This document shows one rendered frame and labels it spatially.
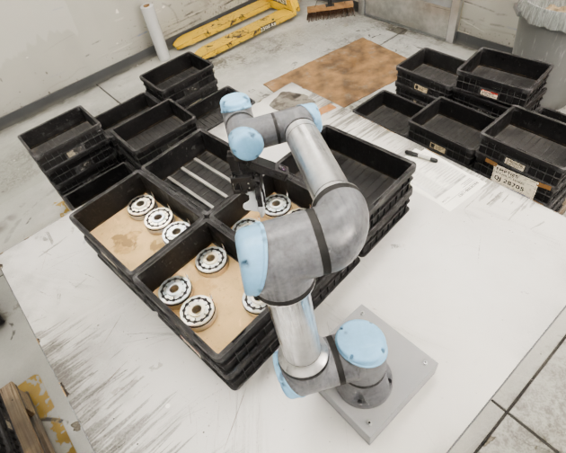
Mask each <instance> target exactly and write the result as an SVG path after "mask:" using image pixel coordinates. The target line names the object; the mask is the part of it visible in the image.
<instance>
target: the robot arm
mask: <svg viewBox="0 0 566 453"><path fill-rule="evenodd" d="M220 107H221V113H222V115H223V120H224V123H225V127H226V134H227V137H228V143H229V146H230V149H231V150H227V156H226V160H227V162H229V165H230V169H231V178H230V181H231V184H232V188H233V192H234V194H240V193H241V194H247V195H249V198H250V199H249V200H248V201H247V202H245V203H244V204H243V208H244V209H246V210H251V211H258V212H260V216H261V218H263V217H264V214H265V208H264V203H265V201H266V197H265V190H264V183H263V176H262V175H263V174H265V175H268V176H270V177H272V178H275V179H278V180H281V181H283V182H285V181H286V180H287V178H288V167H287V166H285V165H283V164H278V163H275V162H273V161H270V160H268V159H265V158H262V157H259V155H261V153H262V151H263V148H266V147H272V146H275V145H279V144H282V143H286V142H287V144H288V146H289V148H290V151H291V153H292V155H293V157H294V159H295V161H296V164H297V167H298V169H299V171H300V173H301V175H302V177H303V179H304V181H305V185H306V187H307V189H308V191H309V193H310V195H311V197H312V200H313V203H312V207H311V208H309V209H303V210H300V211H297V212H294V213H290V214H286V215H284V216H280V217H277V218H272V219H268V220H264V221H261V222H260V221H256V222H254V223H253V224H252V225H249V226H244V227H242V228H240V229H239V230H238V231H237V232H236V234H235V237H234V239H235V246H236V251H237V257H238V262H239V267H240V272H241V277H242V282H243V289H244V293H245V295H246V296H248V297H251V296H254V297H257V298H258V299H259V300H260V301H261V302H263V303H264V304H266V305H268V308H269V311H270V316H271V319H272V322H273V324H274V327H275V330H276V333H277V336H278V338H279V343H280V345H279V349H278V350H277V351H275V352H274V353H273V365H274V369H275V372H276V375H277V378H278V381H279V383H280V386H281V388H282V391H283V392H284V394H285V395H286V397H288V398H290V399H295V398H298V397H300V398H303V397H306V396H307V395H310V394H314V393H317V392H320V391H323V390H326V389H329V388H333V387H336V388H337V391H338V393H339V395H340V397H341V398H342V399H343V400H344V401H345V402H346V403H347V404H349V405H351V406H354V407H356V408H359V409H372V408H375V407H378V406H379V405H381V404H382V403H384V402H385V401H386V400H387V398H388V397H389V395H390V394H391V392H392V388H393V375H392V371H391V369H390V367H389V366H388V364H387V363H386V357H387V354H388V348H387V344H386V339H385V336H384V334H383V332H382V331H381V330H380V329H379V328H378V327H377V326H376V325H375V324H372V323H370V322H368V321H367V320H362V319H354V320H349V321H348V322H346V323H344V324H343V325H341V326H340V328H339V330H338V331H337V333H335V334H331V335H328V336H324V337H322V336H321V335H320V334H318V330H317V325H316V321H315V316H314V307H313V302H312V298H311V292H312V290H313V288H314V284H315V278H317V277H321V276H323V275H327V274H330V273H334V272H336V271H340V270H342V269H344V268H345V267H347V266H348V265H349V264H351V263H352V262H353V261H354V260H355V259H356V258H357V256H358V254H359V253H360V251H361V250H362V248H363V246H364V244H365V242H366V239H367V234H368V229H369V212H368V207H367V203H366V200H365V198H364V196H363V195H362V193H361V191H360V190H359V188H358V187H357V186H356V185H354V184H353V183H350V182H348V180H347V178H346V177H345V175H344V173H343V172H342V170H341V168H340V167H339V165H338V163H337V161H336V160H335V158H334V156H333V154H332V152H331V150H330V149H329V148H328V146H327V144H326V143H325V141H324V139H323V137H322V135H321V133H320V132H321V131H322V129H323V124H322V118H321V114H320V112H319V110H318V107H317V105H316V104H315V103H313V102H309V103H306V104H298V105H297V106H295V107H291V108H287V109H284V110H281V111H274V112H272V113H268V114H264V115H261V116H257V117H253V114H252V105H251V102H250V98H249V96H248V95H247V94H246V93H230V94H227V95H225V96H224V97H223V98H222V99H221V101H220ZM232 174H234V175H233V176H232ZM256 199H257V200H256Z"/></svg>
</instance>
